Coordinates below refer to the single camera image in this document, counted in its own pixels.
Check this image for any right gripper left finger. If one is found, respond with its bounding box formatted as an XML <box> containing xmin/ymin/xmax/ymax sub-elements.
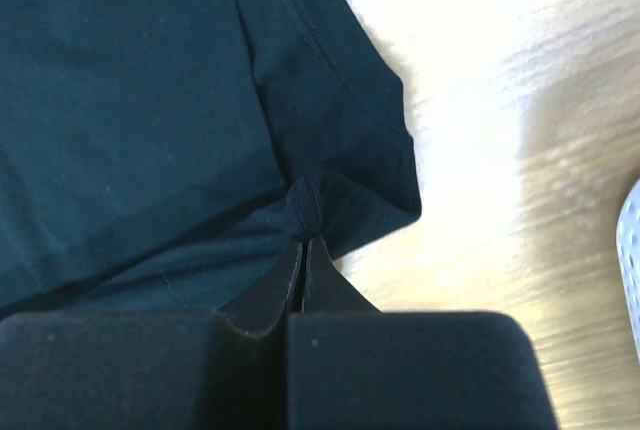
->
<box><xmin>1</xmin><ymin>242</ymin><xmax>304</xmax><ymax>429</ymax></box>

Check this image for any white laundry basket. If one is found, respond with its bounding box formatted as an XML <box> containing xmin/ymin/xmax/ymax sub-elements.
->
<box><xmin>616</xmin><ymin>181</ymin><xmax>640</xmax><ymax>355</ymax></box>

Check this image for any black t shirt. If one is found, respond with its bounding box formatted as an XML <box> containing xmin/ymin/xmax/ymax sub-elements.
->
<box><xmin>1</xmin><ymin>0</ymin><xmax>421</xmax><ymax>316</ymax></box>

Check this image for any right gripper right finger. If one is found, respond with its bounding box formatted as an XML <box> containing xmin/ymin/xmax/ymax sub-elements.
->
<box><xmin>286</xmin><ymin>238</ymin><xmax>557</xmax><ymax>429</ymax></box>

